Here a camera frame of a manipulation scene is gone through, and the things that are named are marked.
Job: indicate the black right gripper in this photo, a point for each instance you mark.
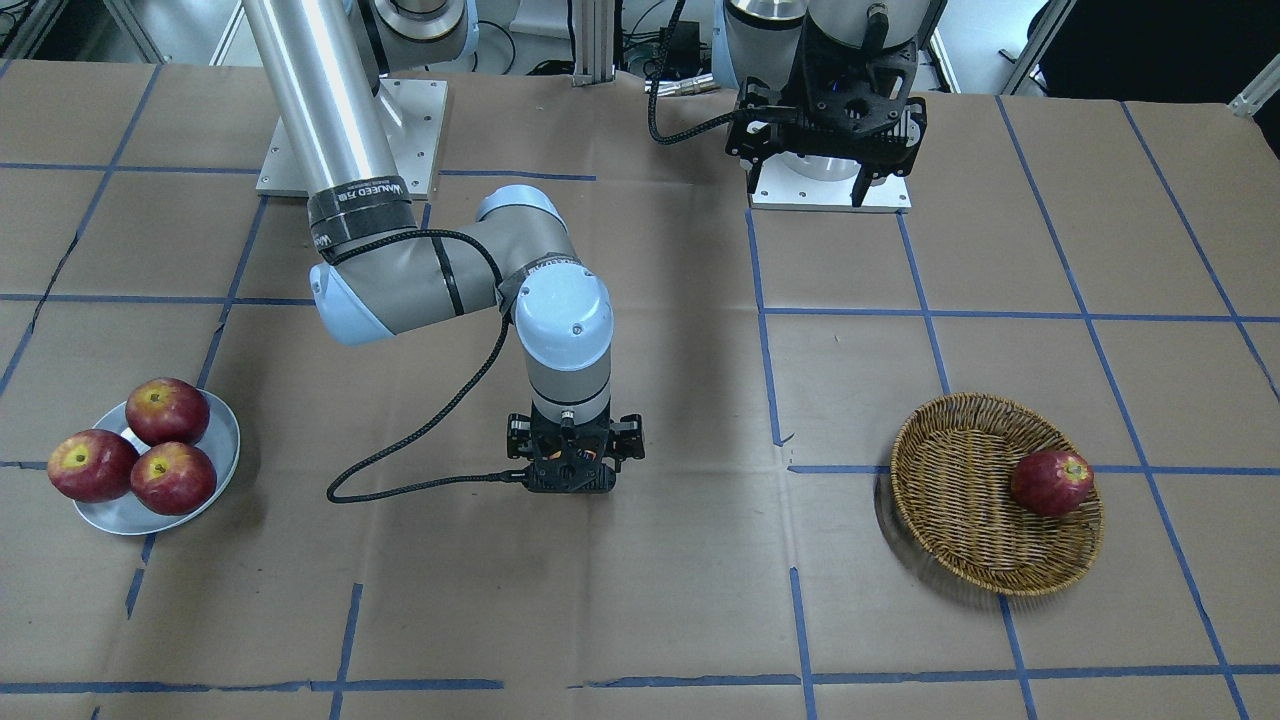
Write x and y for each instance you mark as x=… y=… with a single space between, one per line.
x=519 y=439

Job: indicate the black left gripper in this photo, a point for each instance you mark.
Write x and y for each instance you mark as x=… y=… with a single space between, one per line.
x=806 y=72

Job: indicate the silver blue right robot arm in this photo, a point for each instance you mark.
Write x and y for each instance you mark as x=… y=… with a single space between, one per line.
x=380 y=275

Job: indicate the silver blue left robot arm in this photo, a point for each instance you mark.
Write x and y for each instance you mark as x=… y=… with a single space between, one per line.
x=758 y=38

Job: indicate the woven wicker basket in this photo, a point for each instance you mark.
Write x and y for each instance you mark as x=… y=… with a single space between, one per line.
x=951 y=468

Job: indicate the red apple in basket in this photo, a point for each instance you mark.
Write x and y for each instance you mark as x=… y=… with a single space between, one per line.
x=1051 y=483

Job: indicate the red apple on plate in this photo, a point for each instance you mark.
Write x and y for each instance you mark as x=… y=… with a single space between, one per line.
x=173 y=479
x=93 y=466
x=167 y=410

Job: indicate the grey blue round plate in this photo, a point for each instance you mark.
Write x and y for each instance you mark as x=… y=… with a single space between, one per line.
x=126 y=516

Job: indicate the brown grid paper mat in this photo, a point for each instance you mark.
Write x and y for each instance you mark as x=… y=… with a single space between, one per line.
x=1113 y=266

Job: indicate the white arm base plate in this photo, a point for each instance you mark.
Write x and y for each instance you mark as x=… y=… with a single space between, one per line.
x=400 y=140
x=791 y=182

